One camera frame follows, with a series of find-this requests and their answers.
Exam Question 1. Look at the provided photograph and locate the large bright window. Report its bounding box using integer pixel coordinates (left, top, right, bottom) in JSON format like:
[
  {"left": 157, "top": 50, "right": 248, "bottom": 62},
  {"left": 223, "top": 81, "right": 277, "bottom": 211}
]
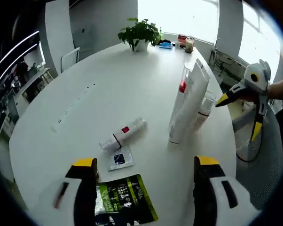
[
  {"left": 138, "top": 0, "right": 219, "bottom": 45},
  {"left": 237, "top": 0, "right": 283, "bottom": 78}
]

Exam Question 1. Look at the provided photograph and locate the green black skincare sachet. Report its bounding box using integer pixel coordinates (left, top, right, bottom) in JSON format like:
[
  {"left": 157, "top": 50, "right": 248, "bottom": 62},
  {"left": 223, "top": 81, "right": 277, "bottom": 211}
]
[{"left": 94, "top": 173, "right": 159, "bottom": 225}]

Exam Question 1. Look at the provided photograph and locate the glass jar with handle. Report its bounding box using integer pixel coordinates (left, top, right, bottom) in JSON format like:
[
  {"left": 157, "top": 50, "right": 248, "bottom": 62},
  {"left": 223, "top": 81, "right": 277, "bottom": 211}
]
[{"left": 184, "top": 36, "right": 195, "bottom": 54}]

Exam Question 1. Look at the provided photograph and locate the large white skincare bottle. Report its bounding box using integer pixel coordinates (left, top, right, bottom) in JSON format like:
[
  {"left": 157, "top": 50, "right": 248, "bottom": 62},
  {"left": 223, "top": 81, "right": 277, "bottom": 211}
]
[{"left": 173, "top": 62, "right": 197, "bottom": 125}]

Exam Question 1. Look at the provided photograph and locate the person's right hand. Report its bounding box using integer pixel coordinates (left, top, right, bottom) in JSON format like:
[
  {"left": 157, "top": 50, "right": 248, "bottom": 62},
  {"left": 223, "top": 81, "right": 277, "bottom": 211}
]
[{"left": 239, "top": 81, "right": 279, "bottom": 102}]

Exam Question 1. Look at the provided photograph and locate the white desk with legs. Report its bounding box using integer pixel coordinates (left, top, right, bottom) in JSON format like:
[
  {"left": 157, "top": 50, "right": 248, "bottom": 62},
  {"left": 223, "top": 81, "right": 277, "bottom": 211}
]
[{"left": 13, "top": 67, "right": 54, "bottom": 104}]

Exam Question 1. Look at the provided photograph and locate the long ceiling light strip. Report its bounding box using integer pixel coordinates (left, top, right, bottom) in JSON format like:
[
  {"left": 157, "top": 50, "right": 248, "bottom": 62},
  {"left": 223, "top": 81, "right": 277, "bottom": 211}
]
[
  {"left": 0, "top": 43, "right": 38, "bottom": 94},
  {"left": 0, "top": 30, "right": 40, "bottom": 73}
]

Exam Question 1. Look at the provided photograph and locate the silver skincare sachet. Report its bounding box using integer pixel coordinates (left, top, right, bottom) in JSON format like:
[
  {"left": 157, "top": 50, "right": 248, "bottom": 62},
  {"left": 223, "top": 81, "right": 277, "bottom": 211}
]
[{"left": 108, "top": 147, "right": 135, "bottom": 172}]

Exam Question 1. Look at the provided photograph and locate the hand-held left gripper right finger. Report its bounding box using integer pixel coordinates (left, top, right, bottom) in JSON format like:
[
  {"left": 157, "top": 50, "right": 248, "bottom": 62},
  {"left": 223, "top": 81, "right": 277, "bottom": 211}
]
[{"left": 193, "top": 155, "right": 262, "bottom": 226}]

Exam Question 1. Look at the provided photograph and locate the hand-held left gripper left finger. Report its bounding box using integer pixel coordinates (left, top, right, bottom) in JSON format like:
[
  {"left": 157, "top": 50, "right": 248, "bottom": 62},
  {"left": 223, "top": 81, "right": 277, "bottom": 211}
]
[{"left": 39, "top": 158, "right": 99, "bottom": 226}]

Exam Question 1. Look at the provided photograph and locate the white skincare tube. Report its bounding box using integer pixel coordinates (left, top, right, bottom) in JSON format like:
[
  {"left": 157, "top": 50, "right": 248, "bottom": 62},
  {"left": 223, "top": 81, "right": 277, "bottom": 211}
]
[{"left": 167, "top": 58, "right": 211, "bottom": 148}]

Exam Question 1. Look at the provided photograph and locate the blue packet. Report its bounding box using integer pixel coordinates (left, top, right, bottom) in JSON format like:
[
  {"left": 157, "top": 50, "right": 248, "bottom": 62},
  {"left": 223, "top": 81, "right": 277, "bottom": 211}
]
[{"left": 159, "top": 40, "right": 173, "bottom": 50}]

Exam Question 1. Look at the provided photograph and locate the white framed chair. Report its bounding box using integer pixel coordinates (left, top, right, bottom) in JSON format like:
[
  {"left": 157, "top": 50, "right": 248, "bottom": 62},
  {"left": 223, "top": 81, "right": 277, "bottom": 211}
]
[{"left": 60, "top": 46, "right": 81, "bottom": 74}]

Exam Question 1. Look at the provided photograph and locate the grey mesh office chair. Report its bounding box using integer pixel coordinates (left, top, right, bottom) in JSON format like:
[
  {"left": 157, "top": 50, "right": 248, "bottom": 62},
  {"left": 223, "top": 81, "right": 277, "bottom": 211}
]
[{"left": 230, "top": 103, "right": 283, "bottom": 210}]

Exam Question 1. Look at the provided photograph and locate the potted green plant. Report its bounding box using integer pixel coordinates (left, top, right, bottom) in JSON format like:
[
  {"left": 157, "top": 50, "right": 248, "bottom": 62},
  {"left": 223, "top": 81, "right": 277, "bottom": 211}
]
[{"left": 117, "top": 17, "right": 162, "bottom": 53}]

